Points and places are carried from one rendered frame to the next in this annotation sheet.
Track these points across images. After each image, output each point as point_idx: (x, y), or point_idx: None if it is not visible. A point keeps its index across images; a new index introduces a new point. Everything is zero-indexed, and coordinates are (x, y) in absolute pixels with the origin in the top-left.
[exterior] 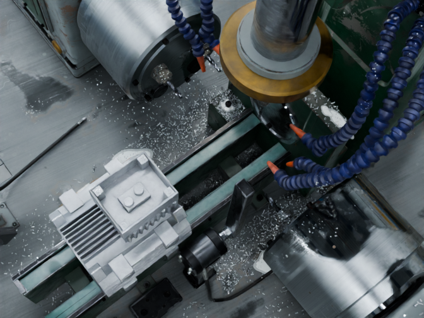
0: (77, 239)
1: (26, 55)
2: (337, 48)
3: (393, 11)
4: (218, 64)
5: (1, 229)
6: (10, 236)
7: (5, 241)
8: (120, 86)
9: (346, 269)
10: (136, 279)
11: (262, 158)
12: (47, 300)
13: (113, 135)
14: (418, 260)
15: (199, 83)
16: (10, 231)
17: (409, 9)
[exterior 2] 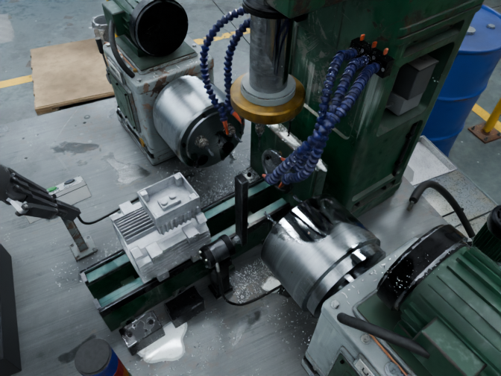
0: (124, 226)
1: (123, 152)
2: (316, 121)
3: (338, 51)
4: (247, 161)
5: (68, 205)
6: (75, 213)
7: (71, 217)
8: (174, 151)
9: (317, 248)
10: (167, 270)
11: (270, 206)
12: None
13: None
14: (373, 248)
15: (234, 171)
16: (75, 209)
17: (350, 54)
